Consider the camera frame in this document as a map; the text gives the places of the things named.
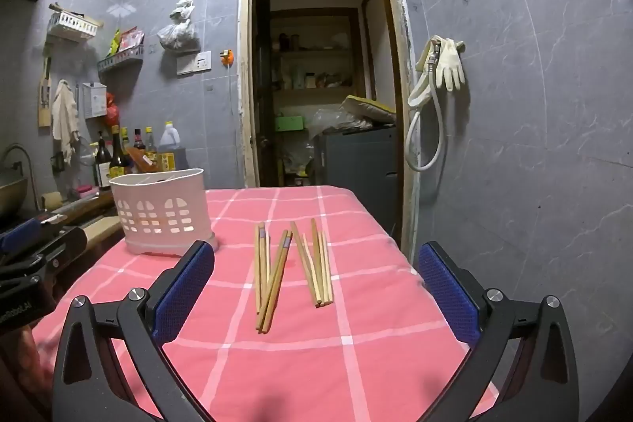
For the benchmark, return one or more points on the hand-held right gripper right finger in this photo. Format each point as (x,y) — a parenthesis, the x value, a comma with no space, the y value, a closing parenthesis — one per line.
(447,293)

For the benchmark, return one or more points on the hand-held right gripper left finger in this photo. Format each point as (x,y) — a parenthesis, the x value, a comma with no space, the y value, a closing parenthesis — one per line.
(183,293)

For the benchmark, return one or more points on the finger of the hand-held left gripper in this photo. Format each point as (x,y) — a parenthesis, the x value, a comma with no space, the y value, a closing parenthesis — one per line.
(64,246)
(20,231)

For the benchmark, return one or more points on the white slotted utensil holder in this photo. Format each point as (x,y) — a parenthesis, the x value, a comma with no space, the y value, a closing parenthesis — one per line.
(158,209)

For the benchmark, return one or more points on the bunch of wooden chopsticks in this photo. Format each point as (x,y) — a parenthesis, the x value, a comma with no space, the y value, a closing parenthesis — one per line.
(319,288)

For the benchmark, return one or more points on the steel sink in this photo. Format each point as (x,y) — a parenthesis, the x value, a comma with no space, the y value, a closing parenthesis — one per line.
(12,194)

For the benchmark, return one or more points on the beige loofah sponge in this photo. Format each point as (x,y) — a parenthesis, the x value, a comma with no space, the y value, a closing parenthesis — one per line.
(52,202)

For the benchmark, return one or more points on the wooden cutting board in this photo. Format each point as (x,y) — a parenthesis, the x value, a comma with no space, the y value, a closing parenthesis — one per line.
(84,204)

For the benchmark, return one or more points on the pink soap dish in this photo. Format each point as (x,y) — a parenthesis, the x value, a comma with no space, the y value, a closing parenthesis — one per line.
(86,190)

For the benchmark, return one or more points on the curved metal faucet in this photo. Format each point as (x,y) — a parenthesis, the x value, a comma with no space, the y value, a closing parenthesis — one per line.
(27,165)

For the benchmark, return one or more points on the dark wine bottle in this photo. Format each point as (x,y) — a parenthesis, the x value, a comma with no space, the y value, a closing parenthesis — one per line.
(102,165)

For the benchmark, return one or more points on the soy sauce bottle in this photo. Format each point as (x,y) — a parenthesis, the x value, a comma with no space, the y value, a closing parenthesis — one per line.
(118,160)

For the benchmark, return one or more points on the white hanging rag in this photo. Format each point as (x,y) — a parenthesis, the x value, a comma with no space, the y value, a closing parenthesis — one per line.
(64,115)

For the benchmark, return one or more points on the small yellow capped bottle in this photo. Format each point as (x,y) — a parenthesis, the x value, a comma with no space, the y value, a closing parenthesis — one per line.
(125,137)

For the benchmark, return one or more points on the pink checked cloth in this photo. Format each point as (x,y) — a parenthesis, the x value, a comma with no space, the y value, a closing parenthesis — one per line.
(296,353)

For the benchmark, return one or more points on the red capped dark bottle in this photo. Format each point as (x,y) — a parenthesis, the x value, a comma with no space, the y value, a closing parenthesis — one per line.
(139,140)

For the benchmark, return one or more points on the yellow capped clear bottle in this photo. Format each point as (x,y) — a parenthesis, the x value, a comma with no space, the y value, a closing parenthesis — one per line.
(150,142)

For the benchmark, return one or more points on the wooden knife rack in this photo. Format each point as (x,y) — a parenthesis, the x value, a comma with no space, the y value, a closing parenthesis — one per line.
(45,95)

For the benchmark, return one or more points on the red plastic bag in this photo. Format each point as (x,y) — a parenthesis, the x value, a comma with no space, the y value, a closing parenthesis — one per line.
(112,108)

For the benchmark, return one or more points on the white perforated utensil holder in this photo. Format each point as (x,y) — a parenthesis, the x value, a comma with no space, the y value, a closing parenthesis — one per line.
(94,100)

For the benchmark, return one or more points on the large cooking oil jug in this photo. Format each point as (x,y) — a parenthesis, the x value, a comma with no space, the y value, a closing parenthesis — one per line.
(172,140)

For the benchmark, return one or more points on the grey cabinet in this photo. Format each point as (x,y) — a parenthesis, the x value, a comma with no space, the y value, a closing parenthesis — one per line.
(356,165)

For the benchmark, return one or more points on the green box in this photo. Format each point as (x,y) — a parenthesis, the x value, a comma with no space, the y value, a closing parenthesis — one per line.
(289,124)

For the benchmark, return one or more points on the yellow edged cushion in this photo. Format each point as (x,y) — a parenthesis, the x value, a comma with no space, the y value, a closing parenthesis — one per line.
(368,108)

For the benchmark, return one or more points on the crumpled clear plastic sheet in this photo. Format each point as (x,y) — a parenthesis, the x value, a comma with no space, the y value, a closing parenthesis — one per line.
(331,123)

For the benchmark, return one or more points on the yellow snack packet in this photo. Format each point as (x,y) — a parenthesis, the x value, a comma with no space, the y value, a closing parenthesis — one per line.
(114,42)

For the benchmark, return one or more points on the dark wooden door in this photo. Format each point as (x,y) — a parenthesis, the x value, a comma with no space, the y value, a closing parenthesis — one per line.
(263,95)

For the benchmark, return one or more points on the red snack packet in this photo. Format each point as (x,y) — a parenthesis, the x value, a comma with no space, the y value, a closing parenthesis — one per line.
(131,39)

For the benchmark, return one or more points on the filled clear plastic bag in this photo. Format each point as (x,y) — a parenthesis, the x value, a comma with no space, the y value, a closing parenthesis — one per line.
(178,34)

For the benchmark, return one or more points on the crumpled white plastic bag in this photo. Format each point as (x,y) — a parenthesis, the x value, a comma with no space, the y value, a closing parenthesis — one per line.
(183,6)

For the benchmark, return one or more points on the wooden storage shelf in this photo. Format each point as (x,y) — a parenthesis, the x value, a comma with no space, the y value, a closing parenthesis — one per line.
(316,51)

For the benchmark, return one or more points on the grey wall shelf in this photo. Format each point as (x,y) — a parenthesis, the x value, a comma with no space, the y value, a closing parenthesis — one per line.
(121,61)

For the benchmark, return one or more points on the white wall basket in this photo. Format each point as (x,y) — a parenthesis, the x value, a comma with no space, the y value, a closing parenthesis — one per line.
(71,24)

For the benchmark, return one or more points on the white wall switch plate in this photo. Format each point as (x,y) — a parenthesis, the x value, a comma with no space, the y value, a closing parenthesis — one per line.
(186,65)

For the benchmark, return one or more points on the white wall socket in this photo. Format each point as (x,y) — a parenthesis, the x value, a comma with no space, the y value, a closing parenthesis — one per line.
(203,61)

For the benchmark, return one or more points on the orange wall plug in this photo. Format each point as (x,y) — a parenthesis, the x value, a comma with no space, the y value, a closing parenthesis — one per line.
(226,56)

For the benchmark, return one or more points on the wooden door frame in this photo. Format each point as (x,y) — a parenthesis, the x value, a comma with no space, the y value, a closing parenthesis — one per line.
(245,56)

